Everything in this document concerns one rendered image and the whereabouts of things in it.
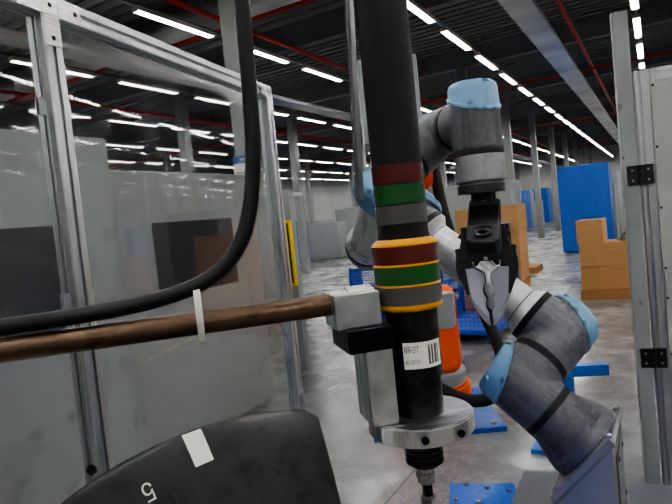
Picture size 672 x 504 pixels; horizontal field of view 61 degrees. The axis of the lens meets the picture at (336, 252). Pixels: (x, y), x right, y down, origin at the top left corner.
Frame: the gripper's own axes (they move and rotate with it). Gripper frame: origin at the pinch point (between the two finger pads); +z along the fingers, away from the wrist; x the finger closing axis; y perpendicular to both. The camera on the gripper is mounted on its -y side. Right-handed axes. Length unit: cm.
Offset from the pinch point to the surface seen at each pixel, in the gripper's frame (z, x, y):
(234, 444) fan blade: 1.7, 18.7, -44.8
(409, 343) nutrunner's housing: -8, 1, -52
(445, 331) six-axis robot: 71, 61, 330
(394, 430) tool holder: -3, 2, -53
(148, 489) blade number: 3, 23, -51
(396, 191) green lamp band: -18, 1, -52
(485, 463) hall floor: 142, 33, 267
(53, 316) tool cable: -13, 19, -62
